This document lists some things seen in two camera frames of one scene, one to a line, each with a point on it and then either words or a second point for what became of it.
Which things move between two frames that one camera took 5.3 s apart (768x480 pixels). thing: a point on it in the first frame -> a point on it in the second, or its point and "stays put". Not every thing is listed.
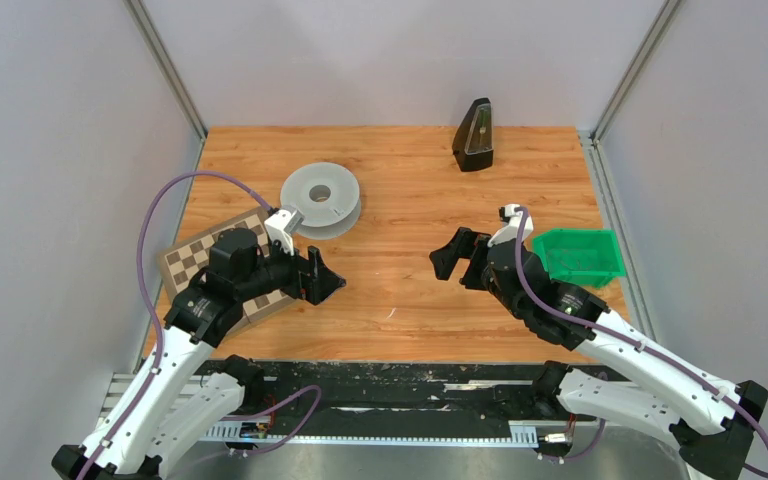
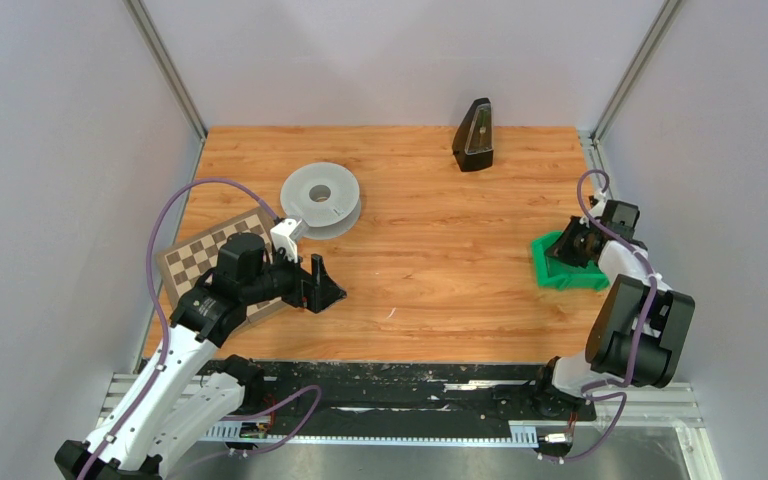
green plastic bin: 588,257 stays put
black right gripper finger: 445,258 -> 561,248
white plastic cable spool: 327,197 stays put
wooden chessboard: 184,261 stays put
